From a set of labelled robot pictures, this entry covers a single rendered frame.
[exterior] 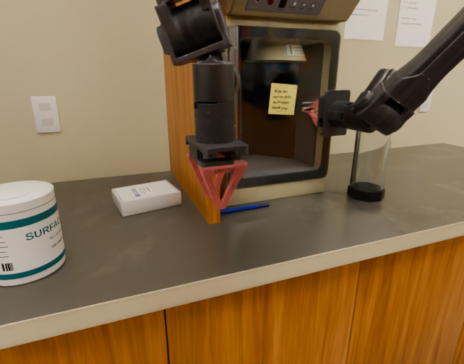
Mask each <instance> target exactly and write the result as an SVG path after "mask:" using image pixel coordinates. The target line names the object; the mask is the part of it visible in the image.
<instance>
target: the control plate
mask: <svg viewBox="0 0 464 364"><path fill-rule="evenodd" d="M267 1H268V0H260V2H259V3H257V2H256V0H248V1H247V5H246V8H245V10H246V11H257V12H276V13H286V14H305V15H316V16H318V15H319V13H320V11H321V9H322V7H323V5H324V4H325V2H326V0H287V3H286V5H285V8H278V6H279V4H280V1H281V0H273V1H274V2H273V4H272V5H268V4H267ZM294 1H296V5H293V2H294ZM302 2H305V6H302V5H301V4H302ZM313 2H314V6H311V3H313Z"/></svg>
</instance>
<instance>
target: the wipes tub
mask: <svg viewBox="0 0 464 364"><path fill-rule="evenodd" d="M65 259H66V254H65V247H64V239H63V235H62V231H61V223H60V219H59V211H58V207H57V203H56V196H55V192H54V188H53V185H52V184H51V183H47V182H44V181H17V182H11V183H3V184H0V286H15V285H23V284H27V283H30V282H34V281H36V280H39V279H42V278H44V277H46V276H48V275H50V274H51V273H53V272H55V271H56V270H57V269H58V268H59V267H60V266H61V265H62V264H63V263H64V261H65Z"/></svg>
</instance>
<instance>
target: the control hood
mask: <svg viewBox="0 0 464 364"><path fill-rule="evenodd" d="M247 1H248V0H227V14H228V15H236V16H247V17H269V18H280V19H291V20H311V21H323V22H346V21H347V20H348V19H349V17H350V16H351V14H352V13H353V11H354V9H355V8H356V6H357V5H358V3H359V2H360V0H326V2H325V4H324V5H323V7H322V9H321V11H320V13H319V15H318V16H316V15H305V14H286V13H276V12H257V11H246V10H245V8H246V5H247Z"/></svg>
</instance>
